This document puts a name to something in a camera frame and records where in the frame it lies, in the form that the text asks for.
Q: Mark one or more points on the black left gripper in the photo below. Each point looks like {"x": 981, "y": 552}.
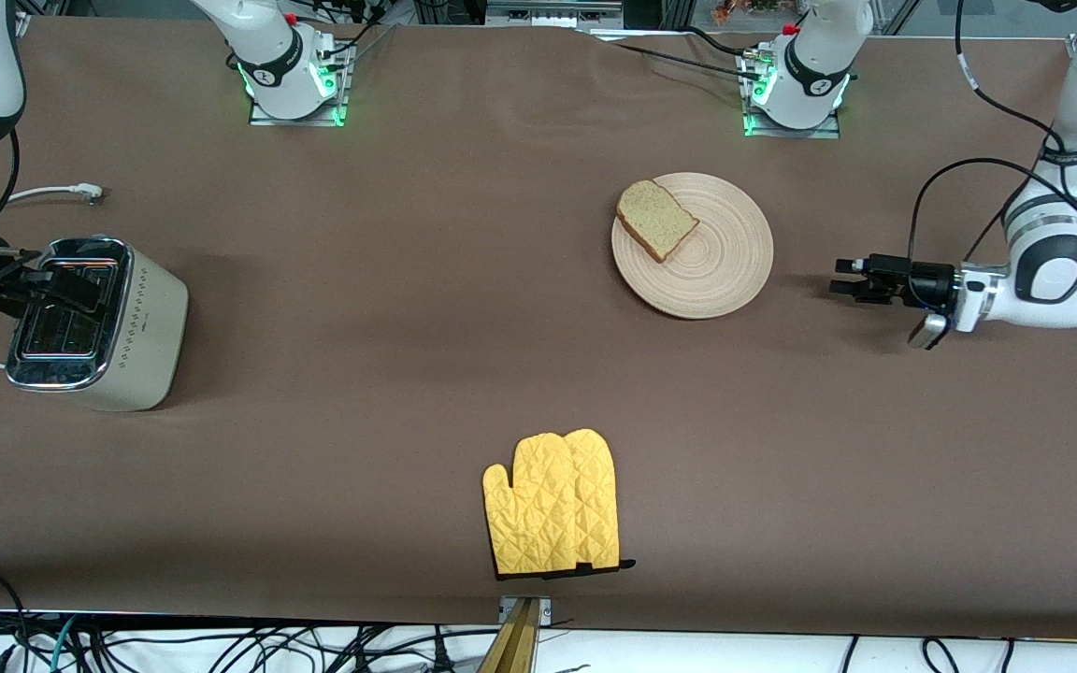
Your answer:
{"x": 931, "y": 280}

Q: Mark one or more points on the round wooden plate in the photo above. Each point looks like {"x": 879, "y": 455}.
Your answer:
{"x": 711, "y": 257}

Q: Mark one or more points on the brown bread slice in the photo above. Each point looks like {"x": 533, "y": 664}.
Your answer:
{"x": 655, "y": 217}

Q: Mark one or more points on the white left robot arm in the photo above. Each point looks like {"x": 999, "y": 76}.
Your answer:
{"x": 1053, "y": 271}

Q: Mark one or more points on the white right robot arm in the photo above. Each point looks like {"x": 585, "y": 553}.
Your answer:
{"x": 272, "y": 56}

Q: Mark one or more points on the cream chrome toaster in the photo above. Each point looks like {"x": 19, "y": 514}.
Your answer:
{"x": 141, "y": 327}

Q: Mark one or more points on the brown table cover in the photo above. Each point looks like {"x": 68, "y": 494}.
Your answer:
{"x": 782, "y": 421}

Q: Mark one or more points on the orange patterned object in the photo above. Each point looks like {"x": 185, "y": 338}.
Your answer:
{"x": 744, "y": 9}

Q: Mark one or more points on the yellow quilted oven mitt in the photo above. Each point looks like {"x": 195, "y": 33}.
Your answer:
{"x": 599, "y": 505}
{"x": 534, "y": 505}

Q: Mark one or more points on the grey equipment box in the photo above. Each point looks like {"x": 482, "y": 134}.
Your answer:
{"x": 548, "y": 14}

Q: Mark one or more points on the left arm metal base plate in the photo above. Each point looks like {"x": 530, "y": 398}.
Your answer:
{"x": 833, "y": 131}

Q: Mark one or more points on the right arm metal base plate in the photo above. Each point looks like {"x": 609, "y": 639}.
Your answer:
{"x": 342, "y": 89}

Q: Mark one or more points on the wooden bar with metal bracket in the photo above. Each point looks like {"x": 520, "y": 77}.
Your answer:
{"x": 515, "y": 645}

